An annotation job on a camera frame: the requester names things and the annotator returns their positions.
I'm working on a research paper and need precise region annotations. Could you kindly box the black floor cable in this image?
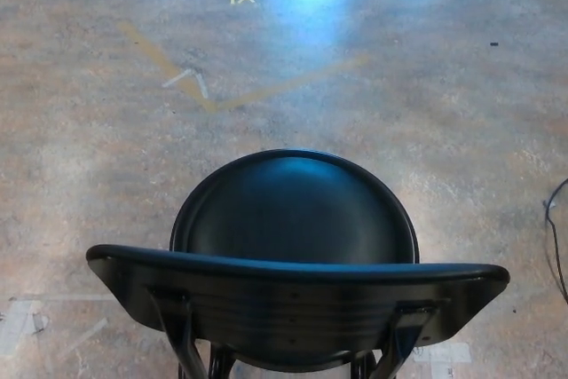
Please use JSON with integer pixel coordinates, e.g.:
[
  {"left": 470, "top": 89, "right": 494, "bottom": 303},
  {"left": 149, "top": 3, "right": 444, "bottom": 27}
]
[{"left": 542, "top": 177, "right": 568, "bottom": 301}]

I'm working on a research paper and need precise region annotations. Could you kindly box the black swivel chair with backrest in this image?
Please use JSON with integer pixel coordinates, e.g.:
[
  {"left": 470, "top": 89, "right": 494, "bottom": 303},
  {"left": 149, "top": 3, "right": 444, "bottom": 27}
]
[{"left": 85, "top": 148, "right": 510, "bottom": 379}]

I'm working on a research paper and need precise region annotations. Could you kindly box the white tape floor patch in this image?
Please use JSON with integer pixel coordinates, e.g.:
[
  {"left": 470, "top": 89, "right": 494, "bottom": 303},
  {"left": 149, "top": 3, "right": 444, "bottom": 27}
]
[{"left": 411, "top": 342, "right": 473, "bottom": 366}]

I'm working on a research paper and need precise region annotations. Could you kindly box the clear tape floor patch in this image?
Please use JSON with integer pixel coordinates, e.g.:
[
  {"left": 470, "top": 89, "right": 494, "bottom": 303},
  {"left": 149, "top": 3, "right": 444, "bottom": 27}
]
[{"left": 0, "top": 293, "right": 110, "bottom": 347}]

